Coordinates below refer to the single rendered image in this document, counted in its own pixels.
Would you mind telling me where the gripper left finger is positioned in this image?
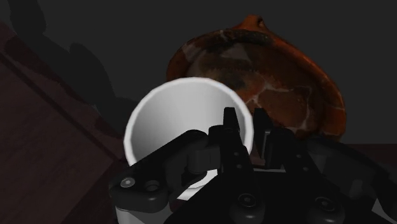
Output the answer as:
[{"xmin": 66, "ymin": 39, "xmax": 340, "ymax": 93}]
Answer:
[{"xmin": 109, "ymin": 107, "xmax": 256, "ymax": 214}]

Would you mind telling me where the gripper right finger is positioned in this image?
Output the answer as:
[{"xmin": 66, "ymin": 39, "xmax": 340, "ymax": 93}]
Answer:
[{"xmin": 252, "ymin": 108, "xmax": 397, "ymax": 220}]

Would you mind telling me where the white cup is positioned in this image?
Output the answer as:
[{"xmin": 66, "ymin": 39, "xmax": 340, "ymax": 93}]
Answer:
[{"xmin": 115, "ymin": 76, "xmax": 255, "ymax": 224}]

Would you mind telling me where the brown patterned bowl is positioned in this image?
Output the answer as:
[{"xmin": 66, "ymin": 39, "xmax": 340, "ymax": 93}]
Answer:
[{"xmin": 165, "ymin": 14, "xmax": 347, "ymax": 142}]

